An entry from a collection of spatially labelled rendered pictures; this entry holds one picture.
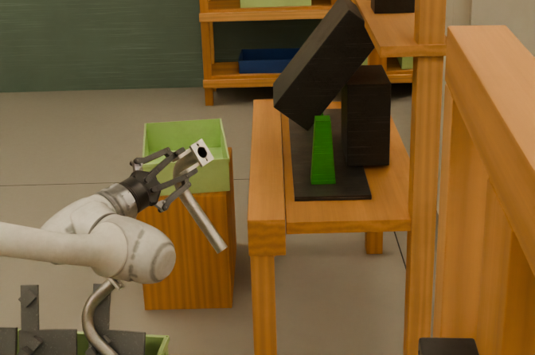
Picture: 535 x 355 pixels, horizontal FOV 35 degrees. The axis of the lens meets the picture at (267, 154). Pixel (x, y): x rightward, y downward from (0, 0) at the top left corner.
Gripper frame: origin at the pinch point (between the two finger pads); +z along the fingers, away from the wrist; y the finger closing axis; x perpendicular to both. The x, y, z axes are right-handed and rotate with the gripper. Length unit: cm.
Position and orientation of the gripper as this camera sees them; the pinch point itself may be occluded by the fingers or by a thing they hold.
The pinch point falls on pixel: (189, 159)
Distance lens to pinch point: 190.9
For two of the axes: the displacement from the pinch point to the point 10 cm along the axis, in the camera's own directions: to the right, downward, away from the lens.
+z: 6.1, -4.2, 6.7
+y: -5.1, -8.6, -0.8
